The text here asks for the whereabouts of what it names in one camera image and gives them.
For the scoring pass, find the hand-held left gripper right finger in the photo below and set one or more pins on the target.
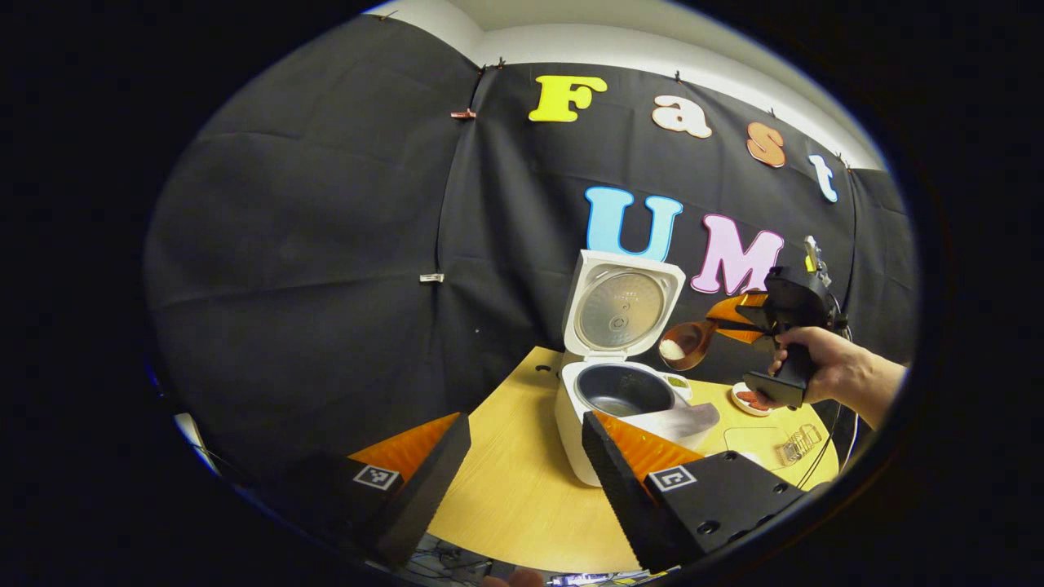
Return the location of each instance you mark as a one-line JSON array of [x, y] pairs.
[[628, 501]]

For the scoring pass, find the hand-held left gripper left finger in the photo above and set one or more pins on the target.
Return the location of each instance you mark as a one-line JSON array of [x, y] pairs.
[[416, 501]]

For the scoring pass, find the white rice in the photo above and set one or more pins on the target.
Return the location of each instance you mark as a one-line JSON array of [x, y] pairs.
[[671, 350]]

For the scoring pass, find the red cloth clip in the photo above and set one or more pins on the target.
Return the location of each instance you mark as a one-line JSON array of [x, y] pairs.
[[463, 114]]

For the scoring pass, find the brown wooden spoon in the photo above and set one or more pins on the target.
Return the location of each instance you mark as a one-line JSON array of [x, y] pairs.
[[695, 346]]

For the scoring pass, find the brown meat piece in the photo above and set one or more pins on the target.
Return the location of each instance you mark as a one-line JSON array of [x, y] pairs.
[[752, 399]]

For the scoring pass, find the white rice cooker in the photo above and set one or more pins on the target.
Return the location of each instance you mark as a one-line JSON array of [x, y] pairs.
[[571, 428]]

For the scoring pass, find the white plate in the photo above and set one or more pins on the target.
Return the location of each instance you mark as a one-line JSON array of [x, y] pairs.
[[738, 403]]

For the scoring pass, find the white divided grain dish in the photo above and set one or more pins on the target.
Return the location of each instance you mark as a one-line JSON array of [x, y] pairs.
[[679, 381]]

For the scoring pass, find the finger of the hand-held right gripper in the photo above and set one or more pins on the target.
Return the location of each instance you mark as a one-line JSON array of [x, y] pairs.
[[746, 333], [730, 308]]

